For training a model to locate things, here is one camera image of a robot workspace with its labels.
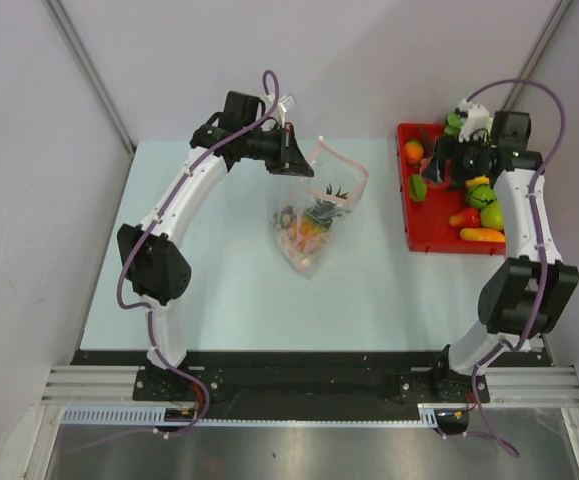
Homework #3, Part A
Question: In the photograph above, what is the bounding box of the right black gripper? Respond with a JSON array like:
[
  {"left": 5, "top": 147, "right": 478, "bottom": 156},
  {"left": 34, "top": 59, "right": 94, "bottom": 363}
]
[{"left": 422, "top": 131, "right": 494, "bottom": 185}]

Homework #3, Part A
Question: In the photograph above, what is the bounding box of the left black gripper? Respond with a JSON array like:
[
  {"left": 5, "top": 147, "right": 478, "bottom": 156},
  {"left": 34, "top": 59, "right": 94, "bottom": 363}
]
[{"left": 241, "top": 122, "right": 313, "bottom": 178}]

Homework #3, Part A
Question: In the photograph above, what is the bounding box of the green starfruit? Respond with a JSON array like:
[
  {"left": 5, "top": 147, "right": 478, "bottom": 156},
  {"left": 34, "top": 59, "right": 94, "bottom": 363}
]
[{"left": 408, "top": 174, "right": 427, "bottom": 203}]

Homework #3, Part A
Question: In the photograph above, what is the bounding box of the clear zip top bag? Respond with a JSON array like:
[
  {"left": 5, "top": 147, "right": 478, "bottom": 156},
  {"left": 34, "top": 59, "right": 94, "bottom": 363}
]
[{"left": 270, "top": 137, "right": 369, "bottom": 278}]

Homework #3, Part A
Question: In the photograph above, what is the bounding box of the toy pineapple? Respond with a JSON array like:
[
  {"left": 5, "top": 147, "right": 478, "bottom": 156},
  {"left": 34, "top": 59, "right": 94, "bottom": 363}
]
[{"left": 299, "top": 199, "right": 347, "bottom": 241}]

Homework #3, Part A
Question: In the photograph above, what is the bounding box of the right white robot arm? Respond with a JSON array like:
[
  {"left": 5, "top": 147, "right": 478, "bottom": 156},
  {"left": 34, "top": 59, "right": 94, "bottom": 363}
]
[{"left": 423, "top": 102, "right": 579, "bottom": 401}]

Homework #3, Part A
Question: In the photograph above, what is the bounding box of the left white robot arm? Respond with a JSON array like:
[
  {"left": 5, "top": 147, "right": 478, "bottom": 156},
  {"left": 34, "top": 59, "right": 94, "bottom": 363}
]
[{"left": 117, "top": 91, "right": 314, "bottom": 400}]

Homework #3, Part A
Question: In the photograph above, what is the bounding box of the orange fruit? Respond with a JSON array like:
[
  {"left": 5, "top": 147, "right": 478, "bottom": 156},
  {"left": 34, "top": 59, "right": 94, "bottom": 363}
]
[{"left": 404, "top": 139, "right": 425, "bottom": 165}]

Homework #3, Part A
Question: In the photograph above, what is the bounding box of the red plastic tray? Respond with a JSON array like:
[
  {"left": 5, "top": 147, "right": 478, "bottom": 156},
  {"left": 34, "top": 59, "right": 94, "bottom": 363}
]
[{"left": 396, "top": 123, "right": 505, "bottom": 256}]

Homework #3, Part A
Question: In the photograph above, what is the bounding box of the green striped watermelon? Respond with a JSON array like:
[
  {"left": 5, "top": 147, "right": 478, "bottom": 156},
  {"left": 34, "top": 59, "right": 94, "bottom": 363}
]
[{"left": 465, "top": 184, "right": 497, "bottom": 211}]

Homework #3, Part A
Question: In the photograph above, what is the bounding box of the green white cabbage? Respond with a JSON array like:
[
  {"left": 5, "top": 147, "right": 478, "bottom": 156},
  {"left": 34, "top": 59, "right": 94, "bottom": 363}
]
[{"left": 443, "top": 108, "right": 467, "bottom": 137}]

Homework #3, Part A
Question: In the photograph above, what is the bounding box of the red mango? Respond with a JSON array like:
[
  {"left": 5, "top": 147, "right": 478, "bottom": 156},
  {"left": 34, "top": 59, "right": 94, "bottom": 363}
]
[{"left": 448, "top": 207, "right": 481, "bottom": 229}]

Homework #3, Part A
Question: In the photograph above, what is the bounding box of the orange carrot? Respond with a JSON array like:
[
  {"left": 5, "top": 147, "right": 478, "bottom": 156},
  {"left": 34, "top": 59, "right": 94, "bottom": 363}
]
[{"left": 459, "top": 228, "right": 506, "bottom": 243}]

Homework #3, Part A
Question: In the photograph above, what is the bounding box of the green pear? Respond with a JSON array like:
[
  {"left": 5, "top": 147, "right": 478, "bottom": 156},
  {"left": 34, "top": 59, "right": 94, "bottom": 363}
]
[{"left": 480, "top": 201, "right": 504, "bottom": 231}]

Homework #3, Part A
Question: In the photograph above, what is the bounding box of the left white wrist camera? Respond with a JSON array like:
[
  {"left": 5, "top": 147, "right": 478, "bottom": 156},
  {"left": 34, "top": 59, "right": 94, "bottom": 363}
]
[{"left": 265, "top": 94, "right": 297, "bottom": 125}]

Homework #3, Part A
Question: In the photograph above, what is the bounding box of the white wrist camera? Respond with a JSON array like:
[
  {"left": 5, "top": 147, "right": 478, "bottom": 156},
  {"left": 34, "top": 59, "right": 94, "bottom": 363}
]
[
  {"left": 265, "top": 94, "right": 297, "bottom": 125},
  {"left": 457, "top": 99, "right": 493, "bottom": 143}
]

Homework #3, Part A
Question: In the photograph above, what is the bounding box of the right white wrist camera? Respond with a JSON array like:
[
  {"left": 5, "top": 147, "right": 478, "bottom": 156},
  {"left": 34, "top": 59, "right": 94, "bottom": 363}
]
[{"left": 457, "top": 99, "right": 493, "bottom": 143}]

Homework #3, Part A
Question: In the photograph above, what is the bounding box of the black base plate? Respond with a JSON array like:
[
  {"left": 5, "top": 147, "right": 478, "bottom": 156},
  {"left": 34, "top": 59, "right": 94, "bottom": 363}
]
[{"left": 71, "top": 348, "right": 491, "bottom": 404}]

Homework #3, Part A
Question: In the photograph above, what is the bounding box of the aluminium rail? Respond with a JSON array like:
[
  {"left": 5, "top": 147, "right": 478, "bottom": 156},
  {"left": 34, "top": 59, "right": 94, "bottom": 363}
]
[{"left": 42, "top": 366, "right": 579, "bottom": 408}]

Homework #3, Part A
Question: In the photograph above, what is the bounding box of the white cable duct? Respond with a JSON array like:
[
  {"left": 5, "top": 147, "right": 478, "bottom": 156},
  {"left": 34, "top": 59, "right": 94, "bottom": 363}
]
[{"left": 61, "top": 404, "right": 456, "bottom": 428}]

